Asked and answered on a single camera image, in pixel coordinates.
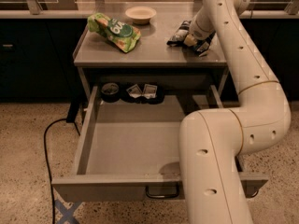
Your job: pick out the grey open top drawer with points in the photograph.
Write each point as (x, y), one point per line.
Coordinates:
(124, 147)

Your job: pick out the black tray with packets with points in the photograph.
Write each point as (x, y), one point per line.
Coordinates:
(142, 93)

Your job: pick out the blue chip bag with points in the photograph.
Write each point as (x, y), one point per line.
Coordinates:
(183, 38)

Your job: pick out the grey metal cabinet counter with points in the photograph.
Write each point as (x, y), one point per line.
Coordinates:
(151, 53)

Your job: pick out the blue tape cross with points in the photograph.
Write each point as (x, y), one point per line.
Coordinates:
(67, 213)

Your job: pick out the green chip bag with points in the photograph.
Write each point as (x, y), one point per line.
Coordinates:
(122, 35)

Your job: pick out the black tape roll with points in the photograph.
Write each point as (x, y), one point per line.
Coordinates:
(110, 92)

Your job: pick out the beige paper bowl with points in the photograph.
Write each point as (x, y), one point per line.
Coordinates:
(140, 15)

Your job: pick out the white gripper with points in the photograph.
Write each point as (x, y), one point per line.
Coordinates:
(196, 34)

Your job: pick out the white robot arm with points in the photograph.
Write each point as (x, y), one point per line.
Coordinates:
(210, 139)

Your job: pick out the black drawer handle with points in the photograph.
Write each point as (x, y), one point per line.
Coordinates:
(162, 192)

